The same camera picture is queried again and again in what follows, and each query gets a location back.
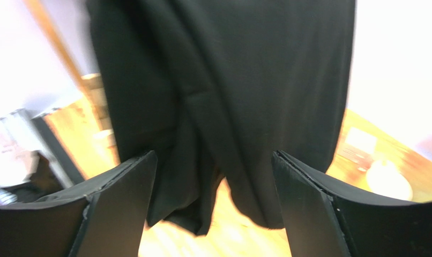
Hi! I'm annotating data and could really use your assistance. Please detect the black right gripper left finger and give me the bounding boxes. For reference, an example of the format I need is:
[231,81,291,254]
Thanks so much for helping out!
[0,151,157,256]

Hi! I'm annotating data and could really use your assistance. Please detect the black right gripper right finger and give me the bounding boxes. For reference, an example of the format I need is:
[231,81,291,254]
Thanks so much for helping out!
[272,151,432,256]

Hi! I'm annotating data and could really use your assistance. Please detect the plain black trousers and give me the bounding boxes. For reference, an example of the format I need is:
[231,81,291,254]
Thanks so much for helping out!
[86,1,356,236]

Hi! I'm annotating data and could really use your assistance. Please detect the yellow mug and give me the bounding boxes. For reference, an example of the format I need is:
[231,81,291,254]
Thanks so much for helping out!
[366,160,413,201]

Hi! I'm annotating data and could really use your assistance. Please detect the wooden clothes rack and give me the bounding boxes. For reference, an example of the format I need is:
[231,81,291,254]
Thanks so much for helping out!
[25,1,116,149]

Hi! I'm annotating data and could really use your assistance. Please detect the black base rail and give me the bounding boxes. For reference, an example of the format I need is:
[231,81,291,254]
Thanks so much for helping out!
[32,116,85,187]

